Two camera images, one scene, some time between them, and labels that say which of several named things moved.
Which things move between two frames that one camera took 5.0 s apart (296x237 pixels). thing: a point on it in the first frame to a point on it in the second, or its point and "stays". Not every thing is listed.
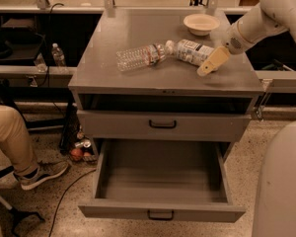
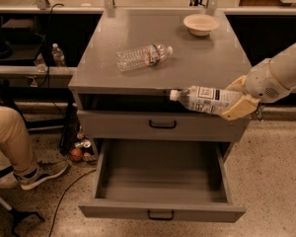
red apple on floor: x=76 y=154 stays
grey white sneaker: x=43 y=172 stays
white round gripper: x=234 y=40 to x=261 y=81
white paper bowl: x=201 y=24 stays
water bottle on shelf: x=58 y=55 stays
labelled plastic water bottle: x=188 y=50 to x=214 y=100
